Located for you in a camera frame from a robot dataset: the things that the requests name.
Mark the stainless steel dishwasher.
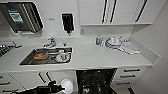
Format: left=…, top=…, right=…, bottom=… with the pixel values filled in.
left=75, top=68, right=119, bottom=94

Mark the white two-door base cabinet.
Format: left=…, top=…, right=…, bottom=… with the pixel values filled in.
left=9, top=69, right=78, bottom=94

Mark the white mug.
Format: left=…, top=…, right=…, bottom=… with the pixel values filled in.
left=55, top=49, right=71, bottom=64

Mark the stainless steel sink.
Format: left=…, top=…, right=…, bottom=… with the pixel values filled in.
left=18, top=46, right=74, bottom=66

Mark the orange bowl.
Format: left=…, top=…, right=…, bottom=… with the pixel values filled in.
left=33, top=50, right=50, bottom=61

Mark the small clear soap bottle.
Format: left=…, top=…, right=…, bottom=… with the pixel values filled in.
left=62, top=39, right=67, bottom=48

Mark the white drawer stack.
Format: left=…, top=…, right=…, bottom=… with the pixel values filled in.
left=0, top=73, right=26, bottom=94
left=111, top=65, right=148, bottom=94

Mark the chrome faucet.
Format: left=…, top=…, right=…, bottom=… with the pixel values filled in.
left=42, top=36, right=57, bottom=49

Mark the blue label bottle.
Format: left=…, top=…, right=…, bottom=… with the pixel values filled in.
left=95, top=34, right=102, bottom=47

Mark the small white bottle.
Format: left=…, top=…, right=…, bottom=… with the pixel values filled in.
left=100, top=38, right=107, bottom=47

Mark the steel paper towel dispenser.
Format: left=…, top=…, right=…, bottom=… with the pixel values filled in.
left=0, top=1, right=45, bottom=35

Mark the white wall outlet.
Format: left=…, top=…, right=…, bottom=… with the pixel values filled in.
left=79, top=28, right=85, bottom=36

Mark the black wall soap dispenser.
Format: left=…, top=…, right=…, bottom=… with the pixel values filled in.
left=60, top=12, right=76, bottom=35

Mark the small wall label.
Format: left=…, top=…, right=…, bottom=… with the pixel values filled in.
left=47, top=17, right=56, bottom=22

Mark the white wall cabinet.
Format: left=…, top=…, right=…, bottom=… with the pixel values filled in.
left=78, top=0, right=158, bottom=27

